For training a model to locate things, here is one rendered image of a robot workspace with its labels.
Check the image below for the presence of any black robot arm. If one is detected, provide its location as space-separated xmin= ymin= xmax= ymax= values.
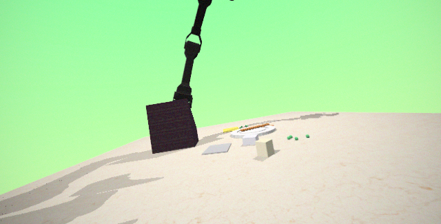
xmin=172 ymin=0 xmax=212 ymax=108

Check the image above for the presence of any beige cube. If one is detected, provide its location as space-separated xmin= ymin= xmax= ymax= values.
xmin=255 ymin=139 xmax=274 ymax=157

